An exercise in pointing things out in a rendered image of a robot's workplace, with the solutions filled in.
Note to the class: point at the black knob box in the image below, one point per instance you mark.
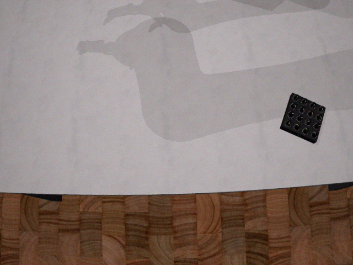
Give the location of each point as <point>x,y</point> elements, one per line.
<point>303,118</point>

